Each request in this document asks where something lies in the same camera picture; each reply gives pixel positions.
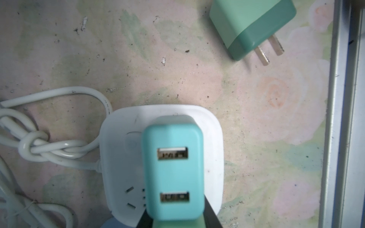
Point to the green USB charger plug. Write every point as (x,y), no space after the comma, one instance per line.
(244,25)

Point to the teal USB charger plug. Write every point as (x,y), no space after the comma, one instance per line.
(195,223)
(172,154)

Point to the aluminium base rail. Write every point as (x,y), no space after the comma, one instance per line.
(342,201)

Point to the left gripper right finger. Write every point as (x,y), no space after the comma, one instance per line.
(210,218)

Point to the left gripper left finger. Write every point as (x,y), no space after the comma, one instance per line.
(145,221)

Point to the blue square power socket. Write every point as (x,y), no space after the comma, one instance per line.
(112,223)

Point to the white square power socket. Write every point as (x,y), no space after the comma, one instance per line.
(121,160)

